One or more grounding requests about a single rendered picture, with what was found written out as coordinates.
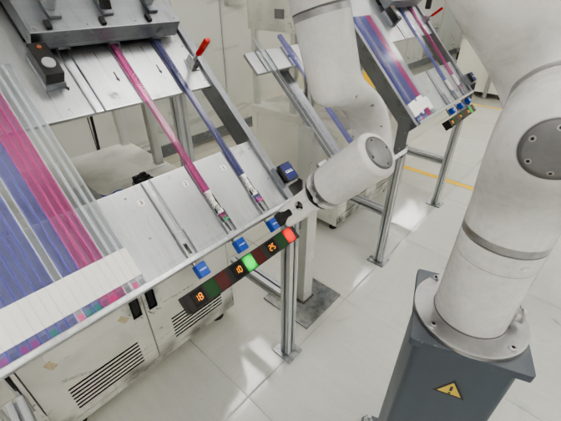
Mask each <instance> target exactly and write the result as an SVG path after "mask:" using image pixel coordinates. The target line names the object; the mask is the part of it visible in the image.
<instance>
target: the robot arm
mask: <svg viewBox="0 0 561 421"><path fill-rule="evenodd" d="M445 2H446V4H447V6H448V8H449V10H450V12H451V13H452V15H453V17H454V19H455V20H456V22H457V25H458V26H459V27H460V29H461V31H462V33H463V35H464V36H465V38H466V39H467V41H468V42H469V44H470V45H471V47H472V48H473V50H474V52H475V53H476V55H477V56H478V57H479V59H480V61H481V62H482V64H483V66H484V68H485V69H486V70H487V72H488V75H489V76H490V78H491V80H492V81H493V84H494V86H495V89H496V90H497V93H498V97H499V99H500V102H501V105H502V111H501V113H500V115H499V116H498V120H497V122H496V124H495V126H494V128H493V132H492V134H491V136H490V139H489V141H488V145H487V148H486V150H485V153H484V156H483V160H482V163H481V165H480V168H479V172H478V176H477V179H476V182H475V186H474V189H473V193H472V196H471V199H470V201H469V203H468V206H467V210H466V212H465V215H464V217H463V220H462V224H461V226H460V229H459V232H458V234H457V238H456V240H455V243H454V246H453V248H452V252H451V255H450V257H449V259H448V262H447V265H446V268H445V271H444V273H443V274H439V275H435V276H430V277H429V278H427V279H425V280H423V281H422V282H421V283H420V284H419V285H418V287H417V289H416V291H415V295H414V298H413V306H414V310H415V313H416V314H417V318H418V320H419V321H420V323H421V324H422V325H423V327H424V328H425V329H426V330H427V331H428V332H429V333H430V335H432V336H433V337H434V338H435V339H436V340H438V341H439V342H440V343H441V344H442V345H444V346H445V347H447V348H449V349H451V350H453V351H454V352H456V353H459V354H461V355H463V356H465V357H468V358H472V359H476V360H479V361H484V362H491V363H498V362H506V361H509V360H513V359H515V358H517V357H519V356H520V355H521V354H522V353H523V352H524V351H525V349H526V348H527V346H528V345H529V343H530V338H531V328H530V326H529V323H528V319H527V318H526V315H527V310H526V309H520V305H521V304H522V302H523V299H524V298H525V297H526V295H527V293H528V291H529V289H530V287H531V286H532V285H533V282H534V281H535V279H536V277H537V275H538V274H539V272H540V270H541V269H542V267H543V265H544V263H545V262H546V260H547V259H548V256H549V254H550V253H551V251H552V249H553V248H554V246H555V244H556V242H557V241H558V239H559V237H560V235H561V0H445ZM289 4H290V8H291V15H292V18H293V23H294V27H295V31H296V37H297V41H298V45H299V49H300V52H301V59H302V63H303V67H304V70H305V75H306V81H307V85H308V88H309V91H310V93H311V97H312V98H313V99H314V101H315V102H316V103H317V104H319V105H320V106H322V107H327V108H339V109H341V110H342V111H343V113H344V114H345V115H346V117H347V118H348V120H349V123H350V125H351V130H352V133H353V136H354V140H353V141H352V142H351V143H350V144H349V145H347V146H346V147H345V148H344V149H342V150H341V151H339V152H338V153H337V154H336V155H334V156H333V157H331V158H330V159H329V160H328V161H327V162H326V163H324V164H323V165H321V166H320V167H319V168H318V169H316V170H315V171H313V172H312V173H311V174H310V175H309V176H308V178H307V181H306V188H305V189H303V190H302V191H300V192H299V193H298V194H296V195H295V196H293V197H292V198H291V199H290V200H288V201H287V202H286V203H285V204H284V205H283V206H282V207H280V208H279V210H278V211H279V212H278V213H277V214H275V215H274V217H275V220H276V221H277V223H278V224H279V225H280V226H283V225H284V224H287V226H289V227H291V226H293V225H294V224H296V223H298V222H299V221H301V220H303V219H304V218H306V217H307V216H309V215H311V214H312V213H314V212H316V211H318V210H319V209H328V210H330V209H333V208H335V207H337V206H339V205H340V204H342V203H343V202H345V201H347V200H349V199H351V198H352V197H353V196H355V195H358V194H359V193H361V192H363V191H364V190H366V189H368V188H369V187H371V186H373V185H375V184H376V183H378V182H379V181H381V180H384V179H385V178H387V177H388V176H389V175H391V174H392V172H393V171H394V169H395V158H394V155H393V140H392V127H391V122H390V118H389V114H388V111H387V107H386V105H385V103H384V101H383V99H382V97H381V95H380V94H379V93H378V92H377V91H376V90H375V89H374V88H373V87H372V86H371V85H370V84H369V83H368V82H367V81H366V80H365V79H364V78H363V76H362V73H361V67H360V61H359V55H358V50H357V43H356V32H355V26H354V21H353V15H352V9H351V0H289Z"/></svg>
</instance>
